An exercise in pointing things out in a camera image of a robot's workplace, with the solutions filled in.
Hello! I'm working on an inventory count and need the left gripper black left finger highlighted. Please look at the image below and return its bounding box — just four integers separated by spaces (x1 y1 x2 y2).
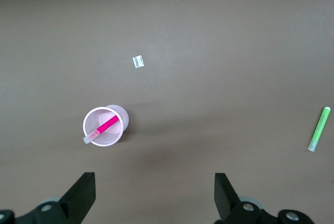
0 172 96 224

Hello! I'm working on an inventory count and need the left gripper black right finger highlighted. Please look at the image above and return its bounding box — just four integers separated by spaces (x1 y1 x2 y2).
213 173 318 224

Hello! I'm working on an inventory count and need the pink marker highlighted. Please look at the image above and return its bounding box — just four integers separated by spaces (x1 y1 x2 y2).
82 115 120 145

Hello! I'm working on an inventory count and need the translucent pink cup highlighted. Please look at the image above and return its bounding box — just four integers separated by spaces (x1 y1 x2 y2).
82 104 130 148

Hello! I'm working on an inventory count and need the green marker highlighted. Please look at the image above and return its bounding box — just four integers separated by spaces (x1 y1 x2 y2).
307 107 331 152

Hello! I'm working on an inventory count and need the small white paper scrap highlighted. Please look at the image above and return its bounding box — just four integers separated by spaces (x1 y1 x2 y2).
132 55 145 69

